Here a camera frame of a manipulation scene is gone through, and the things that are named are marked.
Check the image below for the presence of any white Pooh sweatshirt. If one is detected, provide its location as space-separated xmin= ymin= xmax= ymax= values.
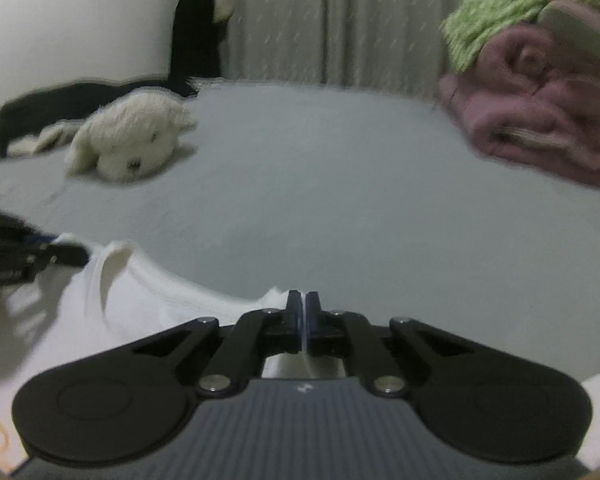
xmin=0 ymin=242 xmax=600 ymax=479

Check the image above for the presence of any cream cloth under black garment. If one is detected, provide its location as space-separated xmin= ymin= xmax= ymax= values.
xmin=7 ymin=120 xmax=82 ymax=157

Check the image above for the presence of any folded mauve comforter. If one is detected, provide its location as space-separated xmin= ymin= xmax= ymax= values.
xmin=439 ymin=24 xmax=600 ymax=188

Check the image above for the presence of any mauve and cream pillow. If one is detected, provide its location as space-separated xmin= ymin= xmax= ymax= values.
xmin=536 ymin=0 xmax=600 ymax=61

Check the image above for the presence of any black garment on bed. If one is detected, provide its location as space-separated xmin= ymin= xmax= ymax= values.
xmin=0 ymin=78 xmax=198 ymax=159

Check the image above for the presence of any white plush dog toy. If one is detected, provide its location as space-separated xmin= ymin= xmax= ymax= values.
xmin=65 ymin=88 xmax=196 ymax=182

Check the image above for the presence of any black hanging garment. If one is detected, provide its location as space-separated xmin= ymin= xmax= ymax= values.
xmin=169 ymin=0 xmax=221 ymax=80

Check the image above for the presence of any green patterned cloth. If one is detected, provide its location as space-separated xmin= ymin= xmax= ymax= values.
xmin=438 ymin=0 xmax=600 ymax=75

